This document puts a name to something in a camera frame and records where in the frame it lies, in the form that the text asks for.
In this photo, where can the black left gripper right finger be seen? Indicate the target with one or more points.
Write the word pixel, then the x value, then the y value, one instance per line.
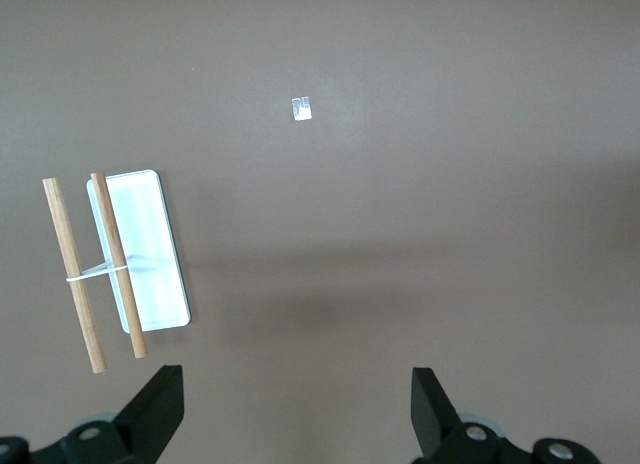
pixel 440 424

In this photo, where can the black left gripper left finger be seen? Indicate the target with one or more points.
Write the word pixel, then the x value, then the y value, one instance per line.
pixel 145 424

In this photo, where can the white rubber band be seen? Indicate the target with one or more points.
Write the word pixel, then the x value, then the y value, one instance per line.
pixel 95 275

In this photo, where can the wooden stick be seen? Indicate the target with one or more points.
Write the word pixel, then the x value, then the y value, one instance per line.
pixel 72 264
pixel 117 254

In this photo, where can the white rectangular tray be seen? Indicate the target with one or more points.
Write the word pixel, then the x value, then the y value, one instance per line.
pixel 150 224

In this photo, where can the small clear tape piece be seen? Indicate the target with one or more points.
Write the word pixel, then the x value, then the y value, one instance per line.
pixel 302 109

